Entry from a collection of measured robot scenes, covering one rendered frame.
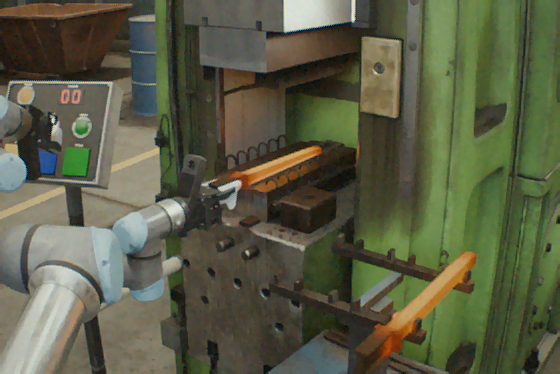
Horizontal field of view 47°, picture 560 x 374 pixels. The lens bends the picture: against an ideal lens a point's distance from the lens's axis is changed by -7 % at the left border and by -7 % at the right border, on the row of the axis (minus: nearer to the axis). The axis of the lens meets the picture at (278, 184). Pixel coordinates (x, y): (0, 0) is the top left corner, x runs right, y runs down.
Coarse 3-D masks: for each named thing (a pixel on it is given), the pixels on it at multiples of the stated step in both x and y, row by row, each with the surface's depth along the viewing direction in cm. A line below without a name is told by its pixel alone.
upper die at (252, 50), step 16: (208, 32) 157; (224, 32) 154; (240, 32) 151; (256, 32) 149; (272, 32) 149; (288, 32) 154; (304, 32) 159; (320, 32) 164; (336, 32) 170; (352, 32) 176; (208, 48) 158; (224, 48) 155; (240, 48) 153; (256, 48) 150; (272, 48) 150; (288, 48) 155; (304, 48) 160; (320, 48) 166; (336, 48) 172; (352, 48) 178; (208, 64) 160; (224, 64) 157; (240, 64) 154; (256, 64) 151; (272, 64) 152; (288, 64) 156; (304, 64) 162
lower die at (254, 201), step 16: (304, 144) 196; (336, 144) 193; (256, 160) 186; (272, 160) 182; (304, 160) 179; (320, 160) 182; (336, 160) 183; (352, 160) 190; (224, 176) 170; (272, 176) 169; (304, 176) 172; (352, 176) 192; (240, 192) 165; (256, 192) 162; (272, 192) 162; (224, 208) 170; (240, 208) 167; (256, 208) 163
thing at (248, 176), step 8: (296, 152) 182; (304, 152) 182; (312, 152) 184; (280, 160) 175; (288, 160) 176; (296, 160) 179; (256, 168) 168; (264, 168) 169; (272, 168) 171; (280, 168) 173; (232, 176) 161; (240, 176) 161; (248, 176) 162; (256, 176) 166; (208, 184) 156; (216, 184) 155; (224, 184) 157; (248, 184) 162
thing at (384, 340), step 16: (464, 256) 130; (448, 272) 124; (432, 288) 119; (448, 288) 121; (416, 304) 114; (432, 304) 116; (400, 320) 109; (384, 336) 102; (400, 336) 104; (368, 352) 98; (384, 352) 105; (368, 368) 101
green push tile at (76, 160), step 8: (72, 152) 176; (80, 152) 176; (88, 152) 176; (64, 160) 176; (72, 160) 176; (80, 160) 176; (88, 160) 176; (64, 168) 176; (72, 168) 176; (80, 168) 175; (80, 176) 175
